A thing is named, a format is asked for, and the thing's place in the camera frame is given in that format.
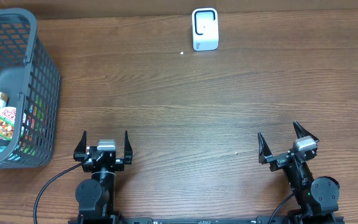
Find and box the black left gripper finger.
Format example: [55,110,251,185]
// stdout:
[124,131,133,164]
[73,131,87,162]

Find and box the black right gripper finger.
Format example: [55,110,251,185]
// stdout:
[293,120,319,142]
[258,132,273,164]

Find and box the colourful candy bag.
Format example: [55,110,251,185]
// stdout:
[19,95,48,156]

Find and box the cup noodles container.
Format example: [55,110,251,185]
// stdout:
[0,106,16,141]

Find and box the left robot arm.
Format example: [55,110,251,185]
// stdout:
[69,133,133,224]

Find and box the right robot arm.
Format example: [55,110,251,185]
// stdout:
[257,121,344,223]

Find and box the white barcode scanner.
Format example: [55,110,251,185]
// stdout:
[191,7,219,51]

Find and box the dark grey plastic basket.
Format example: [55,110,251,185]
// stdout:
[0,8,61,169]

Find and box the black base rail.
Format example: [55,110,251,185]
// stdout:
[68,216,345,224]

